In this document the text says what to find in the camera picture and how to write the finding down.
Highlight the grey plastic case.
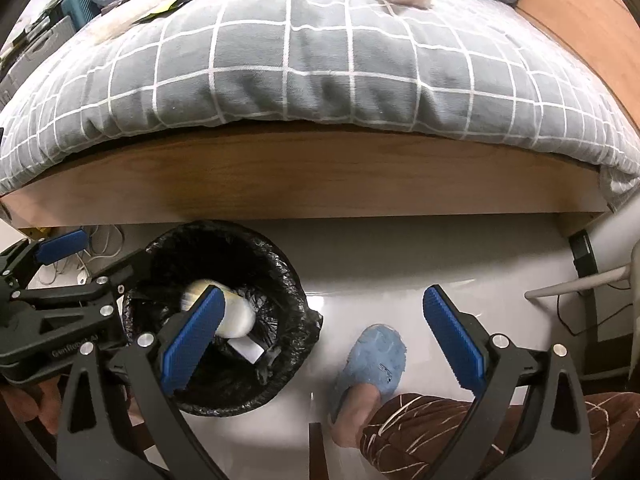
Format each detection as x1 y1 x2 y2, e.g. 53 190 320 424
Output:
0 15 76 106

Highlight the white paper scrap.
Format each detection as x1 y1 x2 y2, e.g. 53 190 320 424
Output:
227 337 266 363

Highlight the grey checked bedsheet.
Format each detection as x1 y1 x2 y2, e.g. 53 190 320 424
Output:
0 0 640 211

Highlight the white plastic bottle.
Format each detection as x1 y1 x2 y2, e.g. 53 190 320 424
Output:
180 279 258 339

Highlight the brown patterned pants leg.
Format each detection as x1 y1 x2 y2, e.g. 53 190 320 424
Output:
359 392 640 480

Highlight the teal plastic box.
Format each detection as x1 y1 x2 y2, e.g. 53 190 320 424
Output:
62 0 102 32

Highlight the trash bin with black bag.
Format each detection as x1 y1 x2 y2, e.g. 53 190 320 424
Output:
121 220 325 418

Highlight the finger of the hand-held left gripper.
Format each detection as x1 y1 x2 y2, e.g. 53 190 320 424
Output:
0 228 90 292
14 246 154 322

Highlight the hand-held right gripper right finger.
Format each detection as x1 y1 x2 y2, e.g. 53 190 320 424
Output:
422 284 593 480

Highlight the black bed leg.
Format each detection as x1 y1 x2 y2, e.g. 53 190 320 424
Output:
569 230 599 277

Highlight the blue fuzzy slipper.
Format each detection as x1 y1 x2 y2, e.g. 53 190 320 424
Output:
327 324 408 423

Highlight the translucent plastic sheet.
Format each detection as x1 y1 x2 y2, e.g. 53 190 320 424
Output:
89 5 167 44

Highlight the white chair frame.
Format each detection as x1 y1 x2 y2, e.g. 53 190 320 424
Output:
524 265 640 303

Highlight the wooden bed frame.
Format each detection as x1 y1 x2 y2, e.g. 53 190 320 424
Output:
0 0 640 238

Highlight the yellow and black wrapper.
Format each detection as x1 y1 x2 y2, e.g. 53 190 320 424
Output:
135 0 213 26

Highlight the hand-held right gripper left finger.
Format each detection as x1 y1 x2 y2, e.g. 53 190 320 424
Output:
56 284 231 480

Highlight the person's bare ankle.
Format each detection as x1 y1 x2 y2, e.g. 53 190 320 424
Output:
330 385 387 448

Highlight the person's left hand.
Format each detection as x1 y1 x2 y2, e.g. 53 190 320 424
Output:
0 374 66 436

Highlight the black cable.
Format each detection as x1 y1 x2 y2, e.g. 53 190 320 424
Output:
554 280 637 337

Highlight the white cable bundle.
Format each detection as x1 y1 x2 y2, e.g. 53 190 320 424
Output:
50 224 124 286

